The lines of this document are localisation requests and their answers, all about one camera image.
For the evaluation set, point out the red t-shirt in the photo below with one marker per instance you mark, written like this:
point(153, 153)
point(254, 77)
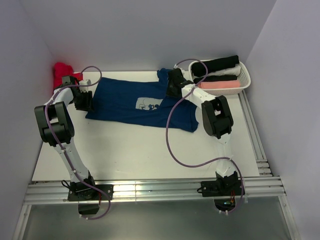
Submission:
point(60, 70)

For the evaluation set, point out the aluminium rail frame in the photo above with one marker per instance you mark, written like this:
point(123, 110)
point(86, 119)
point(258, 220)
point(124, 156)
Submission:
point(264, 185)

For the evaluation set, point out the lower black rolled shirt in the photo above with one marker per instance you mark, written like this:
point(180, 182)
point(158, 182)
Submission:
point(220, 78)

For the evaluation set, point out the pink rolled shirt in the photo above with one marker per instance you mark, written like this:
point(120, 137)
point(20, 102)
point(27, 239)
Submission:
point(220, 84)

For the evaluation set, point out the blue Mickey Mouse t-shirt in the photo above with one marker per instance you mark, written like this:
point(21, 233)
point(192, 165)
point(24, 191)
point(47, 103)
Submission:
point(141, 103)

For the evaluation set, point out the white plastic basket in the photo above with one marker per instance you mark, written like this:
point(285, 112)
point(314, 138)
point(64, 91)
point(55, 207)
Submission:
point(244, 78)

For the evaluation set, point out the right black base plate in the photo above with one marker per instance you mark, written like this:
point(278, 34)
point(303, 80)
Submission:
point(217, 188)

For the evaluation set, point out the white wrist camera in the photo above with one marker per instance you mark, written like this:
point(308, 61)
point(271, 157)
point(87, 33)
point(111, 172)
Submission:
point(181, 69)
point(84, 85)

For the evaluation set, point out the black rolled shirt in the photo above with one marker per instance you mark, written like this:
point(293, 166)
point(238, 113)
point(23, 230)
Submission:
point(220, 78)
point(214, 65)

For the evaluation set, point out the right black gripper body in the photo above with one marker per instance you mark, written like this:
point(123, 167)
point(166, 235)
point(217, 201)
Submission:
point(169, 91)

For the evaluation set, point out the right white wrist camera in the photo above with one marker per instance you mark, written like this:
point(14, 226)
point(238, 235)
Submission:
point(181, 69)

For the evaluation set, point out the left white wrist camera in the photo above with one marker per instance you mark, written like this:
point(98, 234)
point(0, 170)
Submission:
point(84, 85)

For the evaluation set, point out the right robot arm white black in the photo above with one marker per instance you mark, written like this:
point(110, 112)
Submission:
point(217, 122)

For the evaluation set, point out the white rolled shirt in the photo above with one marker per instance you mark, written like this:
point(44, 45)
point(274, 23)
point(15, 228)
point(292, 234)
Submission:
point(234, 71)

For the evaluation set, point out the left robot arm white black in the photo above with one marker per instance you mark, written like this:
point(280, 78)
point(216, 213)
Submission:
point(56, 128)

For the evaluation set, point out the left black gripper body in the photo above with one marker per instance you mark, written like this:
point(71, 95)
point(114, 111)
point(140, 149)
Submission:
point(83, 101)

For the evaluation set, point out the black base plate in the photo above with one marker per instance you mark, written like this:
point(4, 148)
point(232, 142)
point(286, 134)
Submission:
point(217, 188)
point(105, 191)

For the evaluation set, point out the top black rolled shirt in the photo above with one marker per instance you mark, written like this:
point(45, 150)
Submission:
point(214, 65)

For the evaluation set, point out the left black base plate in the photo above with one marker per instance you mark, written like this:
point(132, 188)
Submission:
point(105, 191)

